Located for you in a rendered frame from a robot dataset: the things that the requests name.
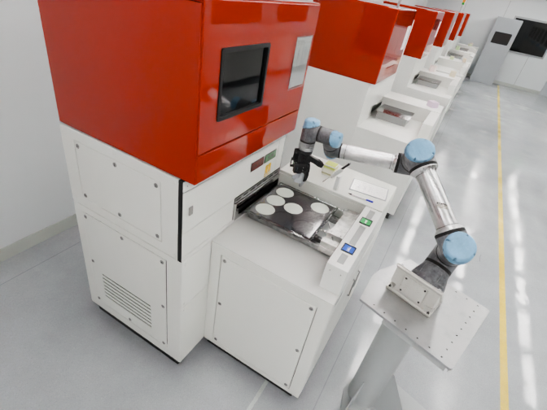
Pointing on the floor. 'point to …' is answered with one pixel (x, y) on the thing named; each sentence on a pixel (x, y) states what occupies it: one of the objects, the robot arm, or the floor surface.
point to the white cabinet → (270, 318)
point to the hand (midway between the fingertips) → (301, 184)
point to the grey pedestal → (379, 377)
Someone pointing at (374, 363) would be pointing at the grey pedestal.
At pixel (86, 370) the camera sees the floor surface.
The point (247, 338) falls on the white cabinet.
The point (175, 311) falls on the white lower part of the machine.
